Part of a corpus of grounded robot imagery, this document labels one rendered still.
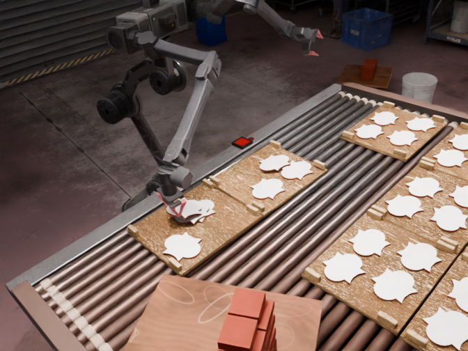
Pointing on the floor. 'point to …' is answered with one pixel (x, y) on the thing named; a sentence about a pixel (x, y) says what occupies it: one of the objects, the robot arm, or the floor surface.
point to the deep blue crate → (366, 28)
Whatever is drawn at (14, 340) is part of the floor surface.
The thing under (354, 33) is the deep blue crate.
